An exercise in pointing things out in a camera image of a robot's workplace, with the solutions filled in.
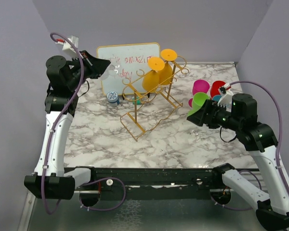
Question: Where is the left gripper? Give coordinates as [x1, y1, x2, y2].
[67, 50, 110, 90]

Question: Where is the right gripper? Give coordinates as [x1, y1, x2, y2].
[187, 98, 242, 131]

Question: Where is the clear wine glass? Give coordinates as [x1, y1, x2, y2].
[99, 56, 121, 81]
[190, 128, 202, 136]

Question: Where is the green wine glass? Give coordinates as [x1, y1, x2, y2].
[187, 92, 210, 116]

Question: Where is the teal wine glass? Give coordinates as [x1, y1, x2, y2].
[212, 95, 222, 102]

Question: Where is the pink wine glass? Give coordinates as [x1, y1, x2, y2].
[188, 79, 210, 107]

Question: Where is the red wine glass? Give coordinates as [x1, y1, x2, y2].
[210, 80, 226, 98]

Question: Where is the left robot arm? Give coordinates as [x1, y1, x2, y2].
[24, 51, 111, 200]

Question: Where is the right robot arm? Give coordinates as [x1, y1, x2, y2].
[187, 93, 289, 231]

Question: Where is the front orange wine glass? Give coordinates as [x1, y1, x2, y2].
[142, 57, 165, 92]

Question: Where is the orange wine glass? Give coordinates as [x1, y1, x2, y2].
[159, 49, 177, 86]
[142, 57, 165, 92]

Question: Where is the rear orange wine glass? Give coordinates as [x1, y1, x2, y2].
[159, 49, 177, 86]

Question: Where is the blue white small can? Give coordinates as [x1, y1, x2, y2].
[106, 91, 119, 107]

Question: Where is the yellow framed whiteboard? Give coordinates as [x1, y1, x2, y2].
[96, 42, 160, 95]

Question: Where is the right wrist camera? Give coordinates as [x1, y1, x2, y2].
[218, 83, 234, 108]

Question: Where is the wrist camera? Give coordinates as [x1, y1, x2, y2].
[218, 83, 234, 108]
[56, 35, 79, 58]

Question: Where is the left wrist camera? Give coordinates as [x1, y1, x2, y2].
[56, 35, 79, 58]

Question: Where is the gold wire glass rack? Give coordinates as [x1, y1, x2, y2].
[119, 55, 189, 141]

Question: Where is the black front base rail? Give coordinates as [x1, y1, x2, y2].
[75, 167, 226, 201]

